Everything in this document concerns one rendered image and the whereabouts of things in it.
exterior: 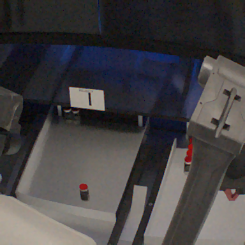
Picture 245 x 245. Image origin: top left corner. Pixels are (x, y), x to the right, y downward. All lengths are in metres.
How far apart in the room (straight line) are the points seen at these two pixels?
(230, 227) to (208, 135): 0.85
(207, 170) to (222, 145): 0.05
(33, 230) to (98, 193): 0.76
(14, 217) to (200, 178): 0.31
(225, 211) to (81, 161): 0.41
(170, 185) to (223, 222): 0.20
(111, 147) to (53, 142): 0.15
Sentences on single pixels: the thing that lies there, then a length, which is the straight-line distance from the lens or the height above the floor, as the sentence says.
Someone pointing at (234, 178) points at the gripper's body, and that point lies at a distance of 1.39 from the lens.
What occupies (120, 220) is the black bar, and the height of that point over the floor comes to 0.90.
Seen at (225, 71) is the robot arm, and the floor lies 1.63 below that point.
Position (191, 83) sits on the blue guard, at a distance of 1.72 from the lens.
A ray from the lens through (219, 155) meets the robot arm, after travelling 0.87.
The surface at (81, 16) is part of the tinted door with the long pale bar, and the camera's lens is 1.69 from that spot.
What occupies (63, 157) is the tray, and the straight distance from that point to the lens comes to 1.88.
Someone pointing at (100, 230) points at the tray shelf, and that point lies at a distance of 1.70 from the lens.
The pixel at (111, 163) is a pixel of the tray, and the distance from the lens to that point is 1.85.
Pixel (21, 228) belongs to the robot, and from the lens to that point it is 1.04.
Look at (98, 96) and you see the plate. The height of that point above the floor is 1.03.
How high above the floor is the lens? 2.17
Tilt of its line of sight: 41 degrees down
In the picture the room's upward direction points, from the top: 4 degrees counter-clockwise
